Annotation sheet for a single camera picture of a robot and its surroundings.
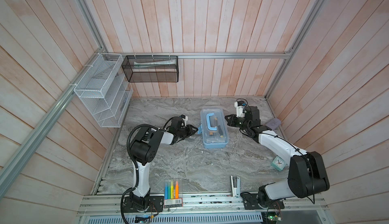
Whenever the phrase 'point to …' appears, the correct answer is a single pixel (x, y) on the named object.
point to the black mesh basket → (151, 68)
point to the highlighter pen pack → (173, 193)
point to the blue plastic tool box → (214, 127)
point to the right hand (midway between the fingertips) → (225, 116)
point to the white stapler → (235, 182)
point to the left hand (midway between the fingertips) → (197, 131)
